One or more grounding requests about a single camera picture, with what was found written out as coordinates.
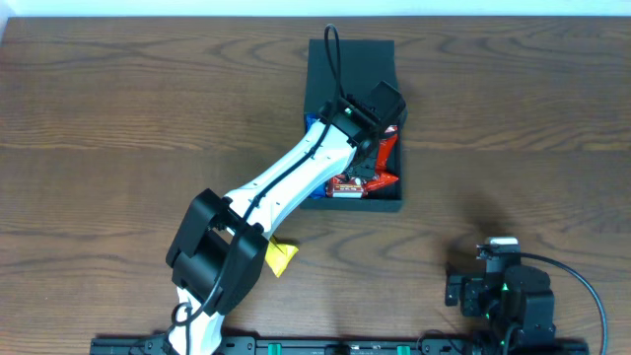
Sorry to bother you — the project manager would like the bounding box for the red nut snack bag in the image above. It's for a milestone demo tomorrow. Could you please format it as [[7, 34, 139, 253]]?
[[362, 125, 399, 195]]

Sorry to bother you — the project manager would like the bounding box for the red Meiji panda biscuit box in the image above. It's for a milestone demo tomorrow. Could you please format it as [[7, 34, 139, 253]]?
[[326, 175, 368, 199]]

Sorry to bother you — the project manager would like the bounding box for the blue Oreo cookie pack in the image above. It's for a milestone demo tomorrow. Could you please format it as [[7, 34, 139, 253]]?
[[305, 113, 326, 199]]

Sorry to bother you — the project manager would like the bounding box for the black gift box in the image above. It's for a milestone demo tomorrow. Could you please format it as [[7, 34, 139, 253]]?
[[301, 38, 403, 212]]

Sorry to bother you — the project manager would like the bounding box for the small yellow snack packet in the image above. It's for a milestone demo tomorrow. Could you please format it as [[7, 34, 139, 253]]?
[[265, 236, 299, 278]]

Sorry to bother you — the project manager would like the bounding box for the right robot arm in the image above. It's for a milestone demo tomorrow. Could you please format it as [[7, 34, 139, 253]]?
[[445, 250, 562, 354]]

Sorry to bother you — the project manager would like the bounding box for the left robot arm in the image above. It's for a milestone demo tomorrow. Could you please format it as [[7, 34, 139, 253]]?
[[166, 99, 405, 354]]

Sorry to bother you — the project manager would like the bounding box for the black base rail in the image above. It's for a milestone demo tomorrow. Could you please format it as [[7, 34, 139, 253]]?
[[89, 335, 591, 355]]

